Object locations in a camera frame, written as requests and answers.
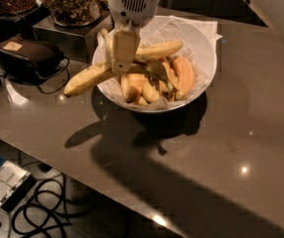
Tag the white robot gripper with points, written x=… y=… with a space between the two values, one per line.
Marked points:
x=133 y=4

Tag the yellow banana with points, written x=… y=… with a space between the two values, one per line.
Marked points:
x=156 y=51
x=100 y=72

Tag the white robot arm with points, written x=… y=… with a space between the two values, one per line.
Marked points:
x=271 y=12

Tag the white bowl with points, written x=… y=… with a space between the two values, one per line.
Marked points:
x=195 y=43

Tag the dark metal stand box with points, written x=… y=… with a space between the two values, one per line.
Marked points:
x=77 y=43

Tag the small bananas bunch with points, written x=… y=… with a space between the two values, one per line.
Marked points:
x=141 y=89

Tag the glass jar of granola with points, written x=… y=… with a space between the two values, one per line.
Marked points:
x=74 y=13

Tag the white paper napkin liner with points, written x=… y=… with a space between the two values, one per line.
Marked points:
x=195 y=33

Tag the black pouch with tag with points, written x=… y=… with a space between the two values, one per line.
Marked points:
x=30 y=61

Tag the silver box on floor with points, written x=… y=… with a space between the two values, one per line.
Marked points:
x=15 y=183

